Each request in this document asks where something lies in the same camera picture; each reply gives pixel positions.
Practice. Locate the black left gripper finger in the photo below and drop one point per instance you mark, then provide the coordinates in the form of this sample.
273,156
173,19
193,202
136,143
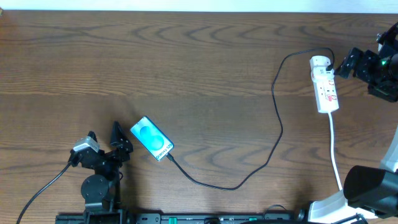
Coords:
92,135
119,140

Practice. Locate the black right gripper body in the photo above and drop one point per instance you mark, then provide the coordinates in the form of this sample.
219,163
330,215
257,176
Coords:
382,75

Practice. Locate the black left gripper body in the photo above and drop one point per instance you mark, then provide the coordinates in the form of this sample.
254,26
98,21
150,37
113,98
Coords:
104,154

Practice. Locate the blue screen Galaxy smartphone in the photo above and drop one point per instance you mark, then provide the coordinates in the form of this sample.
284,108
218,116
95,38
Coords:
152,138

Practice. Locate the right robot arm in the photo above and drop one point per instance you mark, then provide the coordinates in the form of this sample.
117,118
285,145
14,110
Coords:
367,192

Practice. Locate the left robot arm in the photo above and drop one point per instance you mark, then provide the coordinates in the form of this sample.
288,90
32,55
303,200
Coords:
101,190

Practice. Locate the white power strip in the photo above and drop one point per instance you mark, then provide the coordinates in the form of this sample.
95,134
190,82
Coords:
325,90

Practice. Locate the white USB wall charger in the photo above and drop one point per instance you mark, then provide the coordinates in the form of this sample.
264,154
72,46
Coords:
319,64

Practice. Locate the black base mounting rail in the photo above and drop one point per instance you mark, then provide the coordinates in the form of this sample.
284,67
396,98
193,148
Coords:
273,214

